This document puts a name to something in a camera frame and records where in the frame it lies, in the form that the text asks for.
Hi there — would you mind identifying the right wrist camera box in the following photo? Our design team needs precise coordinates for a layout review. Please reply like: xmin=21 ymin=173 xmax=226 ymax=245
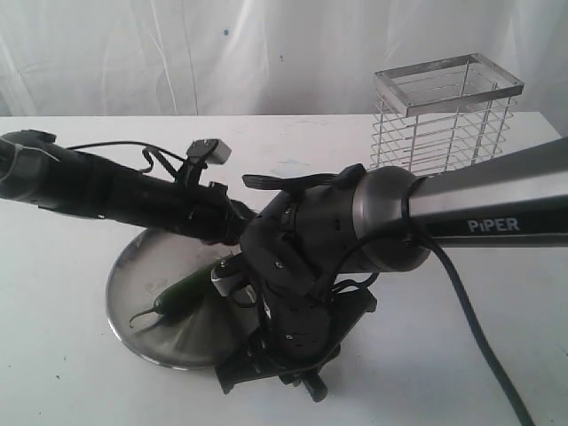
xmin=210 ymin=256 xmax=249 ymax=297

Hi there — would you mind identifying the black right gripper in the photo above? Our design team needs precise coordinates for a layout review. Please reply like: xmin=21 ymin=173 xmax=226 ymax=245
xmin=212 ymin=288 xmax=378 ymax=396

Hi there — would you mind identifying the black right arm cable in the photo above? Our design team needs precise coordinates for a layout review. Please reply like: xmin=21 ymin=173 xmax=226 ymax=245
xmin=241 ymin=163 xmax=533 ymax=426

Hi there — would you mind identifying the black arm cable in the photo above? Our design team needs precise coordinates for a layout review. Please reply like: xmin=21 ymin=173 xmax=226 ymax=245
xmin=241 ymin=163 xmax=533 ymax=426
xmin=66 ymin=140 xmax=209 ymax=187

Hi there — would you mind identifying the round stainless steel plate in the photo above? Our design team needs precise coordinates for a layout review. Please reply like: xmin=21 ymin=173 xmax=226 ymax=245
xmin=106 ymin=229 xmax=258 ymax=370

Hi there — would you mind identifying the green chili pepper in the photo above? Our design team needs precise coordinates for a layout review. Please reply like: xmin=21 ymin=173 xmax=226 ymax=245
xmin=129 ymin=261 xmax=220 ymax=328

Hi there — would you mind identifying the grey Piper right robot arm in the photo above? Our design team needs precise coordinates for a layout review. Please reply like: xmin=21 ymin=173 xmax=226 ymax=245
xmin=213 ymin=138 xmax=567 ymax=401

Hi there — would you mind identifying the black-handled serrated knife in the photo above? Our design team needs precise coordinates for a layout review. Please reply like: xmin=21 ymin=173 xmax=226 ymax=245
xmin=303 ymin=369 xmax=327 ymax=403

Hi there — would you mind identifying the steel wire utensil holder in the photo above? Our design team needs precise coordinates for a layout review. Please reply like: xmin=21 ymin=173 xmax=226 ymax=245
xmin=369 ymin=53 xmax=525 ymax=176

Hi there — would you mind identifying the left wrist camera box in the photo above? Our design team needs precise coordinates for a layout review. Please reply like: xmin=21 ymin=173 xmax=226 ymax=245
xmin=186 ymin=138 xmax=232 ymax=165

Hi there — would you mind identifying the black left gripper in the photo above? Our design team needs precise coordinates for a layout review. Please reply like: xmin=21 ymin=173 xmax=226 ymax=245
xmin=177 ymin=179 xmax=257 ymax=246

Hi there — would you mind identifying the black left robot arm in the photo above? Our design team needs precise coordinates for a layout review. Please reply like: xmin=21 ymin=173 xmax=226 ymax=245
xmin=1 ymin=130 xmax=256 ymax=246

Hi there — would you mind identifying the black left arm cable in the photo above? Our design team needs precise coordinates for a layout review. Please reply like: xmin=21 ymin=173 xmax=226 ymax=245
xmin=66 ymin=140 xmax=209 ymax=187

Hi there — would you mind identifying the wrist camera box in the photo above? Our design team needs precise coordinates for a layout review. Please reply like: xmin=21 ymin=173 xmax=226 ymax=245
xmin=186 ymin=138 xmax=232 ymax=165
xmin=210 ymin=256 xmax=249 ymax=297

